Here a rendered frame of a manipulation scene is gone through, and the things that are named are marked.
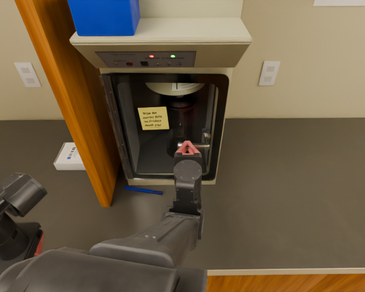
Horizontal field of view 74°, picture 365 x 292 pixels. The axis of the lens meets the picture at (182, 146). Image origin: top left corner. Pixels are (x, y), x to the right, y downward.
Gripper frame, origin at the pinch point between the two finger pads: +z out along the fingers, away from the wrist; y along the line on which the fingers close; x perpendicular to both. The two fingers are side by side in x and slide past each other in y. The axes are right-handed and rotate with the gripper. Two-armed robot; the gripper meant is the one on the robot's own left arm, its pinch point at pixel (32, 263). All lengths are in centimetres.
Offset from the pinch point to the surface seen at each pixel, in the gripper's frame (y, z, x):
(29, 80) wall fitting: 76, -4, 32
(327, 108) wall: 76, 13, -106
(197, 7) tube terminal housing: 33, -43, -37
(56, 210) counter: 23.4, 15.8, 8.6
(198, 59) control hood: 27, -35, -38
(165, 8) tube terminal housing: 33, -43, -31
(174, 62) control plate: 28, -34, -33
